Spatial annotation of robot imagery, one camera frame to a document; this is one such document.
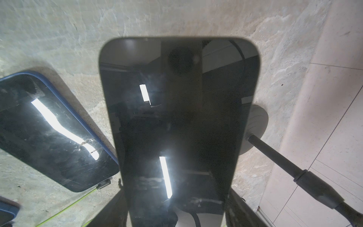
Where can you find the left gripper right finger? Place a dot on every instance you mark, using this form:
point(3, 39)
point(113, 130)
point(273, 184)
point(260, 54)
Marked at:
point(239, 214)

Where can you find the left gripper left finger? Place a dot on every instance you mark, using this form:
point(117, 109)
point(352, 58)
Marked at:
point(114, 214)

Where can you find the green wired earphones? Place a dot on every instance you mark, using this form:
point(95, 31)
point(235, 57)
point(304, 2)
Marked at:
point(100, 186)

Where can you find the black smartphone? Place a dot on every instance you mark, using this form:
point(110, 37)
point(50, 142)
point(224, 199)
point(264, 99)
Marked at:
point(9, 211)
point(178, 109)
point(41, 129)

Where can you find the black round microphone stand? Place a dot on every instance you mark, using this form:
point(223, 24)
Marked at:
point(322, 192)

